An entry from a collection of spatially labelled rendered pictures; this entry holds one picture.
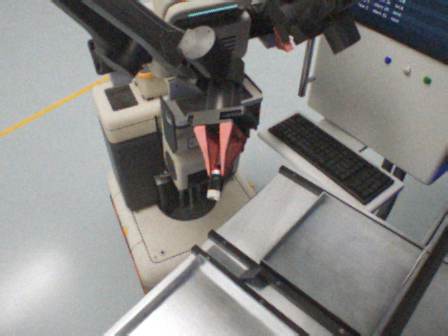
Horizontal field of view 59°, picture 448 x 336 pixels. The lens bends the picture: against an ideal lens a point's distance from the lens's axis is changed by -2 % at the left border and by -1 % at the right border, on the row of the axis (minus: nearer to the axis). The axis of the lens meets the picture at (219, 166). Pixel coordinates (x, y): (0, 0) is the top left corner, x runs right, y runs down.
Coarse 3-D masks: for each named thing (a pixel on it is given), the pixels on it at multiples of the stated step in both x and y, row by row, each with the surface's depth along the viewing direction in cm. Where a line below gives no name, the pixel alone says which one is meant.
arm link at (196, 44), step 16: (192, 32) 61; (208, 32) 59; (176, 48) 62; (192, 48) 59; (208, 48) 58; (224, 48) 61; (192, 64) 65; (208, 64) 60; (224, 64) 62; (192, 80) 68; (208, 80) 70
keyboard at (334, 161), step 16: (272, 128) 132; (288, 128) 131; (304, 128) 130; (320, 128) 130; (288, 144) 127; (304, 144) 125; (320, 144) 125; (336, 144) 125; (320, 160) 120; (336, 160) 120; (352, 160) 120; (336, 176) 117; (352, 176) 117; (368, 176) 116; (384, 176) 116; (352, 192) 113; (368, 192) 112
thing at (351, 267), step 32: (320, 224) 97; (352, 224) 97; (288, 256) 91; (320, 256) 91; (352, 256) 91; (384, 256) 91; (416, 256) 90; (320, 288) 86; (352, 288) 86; (384, 288) 86; (352, 320) 81
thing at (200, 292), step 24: (192, 264) 87; (168, 288) 84; (192, 288) 86; (216, 288) 86; (240, 288) 82; (144, 312) 81; (168, 312) 82; (192, 312) 82; (216, 312) 82; (240, 312) 82; (264, 312) 80
